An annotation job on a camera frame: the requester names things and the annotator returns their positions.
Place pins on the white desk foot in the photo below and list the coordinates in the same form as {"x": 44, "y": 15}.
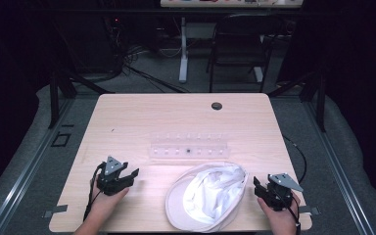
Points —
{"x": 258, "y": 74}

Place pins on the white cap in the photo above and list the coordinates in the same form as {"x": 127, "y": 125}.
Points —
{"x": 209, "y": 196}

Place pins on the black folding chair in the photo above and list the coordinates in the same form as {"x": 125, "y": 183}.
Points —
{"x": 241, "y": 52}

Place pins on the clear acrylic peg rack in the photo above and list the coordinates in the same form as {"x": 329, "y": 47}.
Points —
{"x": 189, "y": 150}

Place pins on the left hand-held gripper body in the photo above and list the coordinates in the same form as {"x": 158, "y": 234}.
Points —
{"x": 111, "y": 178}

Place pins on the person's right hand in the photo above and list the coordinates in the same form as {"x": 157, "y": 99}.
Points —
{"x": 279, "y": 220}

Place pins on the white desk leg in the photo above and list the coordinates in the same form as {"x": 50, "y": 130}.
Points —
{"x": 183, "y": 55}

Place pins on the aluminium floor rail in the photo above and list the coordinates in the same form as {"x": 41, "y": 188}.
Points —
{"x": 23, "y": 176}
{"x": 339, "y": 173}

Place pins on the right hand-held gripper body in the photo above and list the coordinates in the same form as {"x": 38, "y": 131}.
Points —
{"x": 279, "y": 191}

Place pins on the black metal stand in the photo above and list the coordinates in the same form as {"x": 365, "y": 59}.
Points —
{"x": 319, "y": 101}
{"x": 55, "y": 98}

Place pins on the grey tape strip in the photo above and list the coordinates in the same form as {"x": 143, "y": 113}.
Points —
{"x": 310, "y": 210}
{"x": 55, "y": 210}

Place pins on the person's left hand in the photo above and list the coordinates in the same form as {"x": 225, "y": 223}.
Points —
{"x": 106, "y": 204}

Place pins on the black table grommet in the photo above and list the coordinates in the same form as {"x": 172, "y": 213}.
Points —
{"x": 216, "y": 106}

